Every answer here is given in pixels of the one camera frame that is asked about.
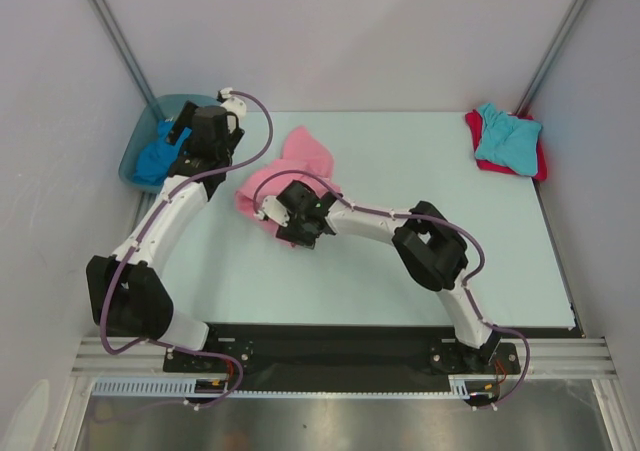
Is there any pink t shirt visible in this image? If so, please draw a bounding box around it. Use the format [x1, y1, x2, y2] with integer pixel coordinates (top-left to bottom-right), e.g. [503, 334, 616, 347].
[234, 126, 342, 247]

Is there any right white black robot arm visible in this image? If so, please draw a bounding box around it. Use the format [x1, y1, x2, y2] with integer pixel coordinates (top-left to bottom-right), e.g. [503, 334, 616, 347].
[260, 180, 500, 372]

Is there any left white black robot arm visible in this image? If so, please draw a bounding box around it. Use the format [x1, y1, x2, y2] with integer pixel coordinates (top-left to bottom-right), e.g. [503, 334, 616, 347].
[86, 96, 246, 371]

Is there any blue crumpled t shirt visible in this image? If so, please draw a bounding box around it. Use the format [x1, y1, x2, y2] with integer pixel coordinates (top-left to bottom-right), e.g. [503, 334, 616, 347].
[132, 121, 192, 186]

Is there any teal plastic bin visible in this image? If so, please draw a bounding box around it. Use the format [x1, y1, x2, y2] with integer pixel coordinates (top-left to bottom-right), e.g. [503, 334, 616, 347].
[119, 94, 218, 194]

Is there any red folded t shirt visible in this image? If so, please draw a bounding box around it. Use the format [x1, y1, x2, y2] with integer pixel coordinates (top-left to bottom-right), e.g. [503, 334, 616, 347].
[465, 103, 547, 181]

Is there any teal folded t shirt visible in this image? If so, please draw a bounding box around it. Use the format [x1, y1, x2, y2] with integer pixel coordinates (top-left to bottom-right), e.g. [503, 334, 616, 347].
[475, 103, 542, 177]

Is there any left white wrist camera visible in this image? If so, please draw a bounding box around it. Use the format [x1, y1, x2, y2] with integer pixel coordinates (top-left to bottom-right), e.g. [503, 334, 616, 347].
[217, 87, 247, 119]

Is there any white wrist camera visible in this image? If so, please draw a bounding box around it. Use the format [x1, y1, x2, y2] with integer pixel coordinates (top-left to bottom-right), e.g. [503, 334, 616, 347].
[254, 195, 290, 227]
[217, 87, 247, 119]

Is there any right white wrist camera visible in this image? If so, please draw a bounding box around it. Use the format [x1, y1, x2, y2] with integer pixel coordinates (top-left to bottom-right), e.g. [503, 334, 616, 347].
[254, 195, 290, 227]

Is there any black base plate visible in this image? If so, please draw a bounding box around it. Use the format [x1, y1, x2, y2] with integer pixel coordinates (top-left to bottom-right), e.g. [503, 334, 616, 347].
[99, 320, 586, 393]

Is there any left aluminium corner post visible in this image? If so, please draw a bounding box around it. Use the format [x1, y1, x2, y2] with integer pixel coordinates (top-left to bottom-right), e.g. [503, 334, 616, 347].
[87, 0, 156, 104]

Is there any aluminium corner post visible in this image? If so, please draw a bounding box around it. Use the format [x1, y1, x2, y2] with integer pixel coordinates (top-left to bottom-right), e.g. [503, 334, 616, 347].
[87, 0, 156, 104]
[515, 0, 591, 116]

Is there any right slotted cable duct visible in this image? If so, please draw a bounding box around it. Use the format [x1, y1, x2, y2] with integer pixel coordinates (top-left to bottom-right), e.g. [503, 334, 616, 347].
[449, 375, 502, 401]

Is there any slotted cable duct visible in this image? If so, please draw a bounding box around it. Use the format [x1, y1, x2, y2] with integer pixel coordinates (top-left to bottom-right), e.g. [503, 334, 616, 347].
[92, 377, 228, 398]
[449, 375, 502, 401]

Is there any right aluminium corner post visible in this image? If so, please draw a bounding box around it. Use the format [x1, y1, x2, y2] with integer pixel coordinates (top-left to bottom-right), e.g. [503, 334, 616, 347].
[515, 0, 591, 116]

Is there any left slotted cable duct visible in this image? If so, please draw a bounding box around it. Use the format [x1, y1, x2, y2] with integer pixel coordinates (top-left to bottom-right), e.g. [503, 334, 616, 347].
[92, 377, 228, 398]

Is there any front aluminium rail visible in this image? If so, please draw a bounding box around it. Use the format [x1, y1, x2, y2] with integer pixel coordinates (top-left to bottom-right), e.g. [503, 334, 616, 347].
[71, 337, 617, 380]

